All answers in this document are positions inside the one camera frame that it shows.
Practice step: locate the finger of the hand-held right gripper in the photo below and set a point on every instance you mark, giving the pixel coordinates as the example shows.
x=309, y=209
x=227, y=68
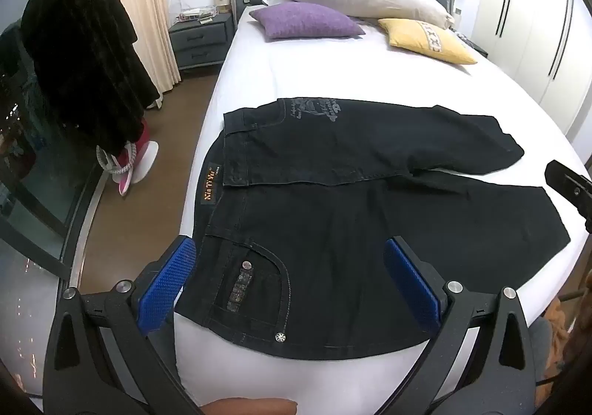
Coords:
x=566, y=183

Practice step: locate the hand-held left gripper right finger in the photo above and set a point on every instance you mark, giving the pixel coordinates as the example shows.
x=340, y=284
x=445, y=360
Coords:
x=411, y=285

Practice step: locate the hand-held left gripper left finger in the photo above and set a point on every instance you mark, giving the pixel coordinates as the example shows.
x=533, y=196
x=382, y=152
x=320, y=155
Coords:
x=166, y=285

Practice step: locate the black denim pants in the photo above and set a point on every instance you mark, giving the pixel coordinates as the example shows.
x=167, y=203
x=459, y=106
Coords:
x=323, y=211

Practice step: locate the person's left hand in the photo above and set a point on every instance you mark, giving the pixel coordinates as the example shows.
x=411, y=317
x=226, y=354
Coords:
x=249, y=408

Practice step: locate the orange cloth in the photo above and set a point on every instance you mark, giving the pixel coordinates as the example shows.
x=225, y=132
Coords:
x=557, y=322

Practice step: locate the white wardrobe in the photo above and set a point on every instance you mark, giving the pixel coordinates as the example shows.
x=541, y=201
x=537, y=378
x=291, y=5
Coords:
x=532, y=17

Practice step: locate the dark remote control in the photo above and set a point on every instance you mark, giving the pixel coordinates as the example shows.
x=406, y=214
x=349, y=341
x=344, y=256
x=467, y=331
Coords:
x=469, y=42

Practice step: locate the yellow cushion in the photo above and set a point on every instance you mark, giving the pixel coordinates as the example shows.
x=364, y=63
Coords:
x=416, y=38

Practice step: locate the bed with white sheet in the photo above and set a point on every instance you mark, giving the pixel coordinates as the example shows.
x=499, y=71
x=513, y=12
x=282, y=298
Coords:
x=370, y=72

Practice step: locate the grey nightstand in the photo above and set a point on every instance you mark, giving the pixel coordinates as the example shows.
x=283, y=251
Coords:
x=199, y=45

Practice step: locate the hanging black garment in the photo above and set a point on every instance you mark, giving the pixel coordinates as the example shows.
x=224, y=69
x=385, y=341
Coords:
x=83, y=54

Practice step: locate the clear plastic box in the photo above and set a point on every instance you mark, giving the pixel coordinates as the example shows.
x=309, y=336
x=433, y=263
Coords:
x=194, y=12

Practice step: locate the cream curtain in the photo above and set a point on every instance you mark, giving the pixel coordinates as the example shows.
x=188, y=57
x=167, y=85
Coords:
x=143, y=3

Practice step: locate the purple cushion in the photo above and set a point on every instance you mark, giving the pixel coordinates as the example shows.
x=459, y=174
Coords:
x=305, y=19

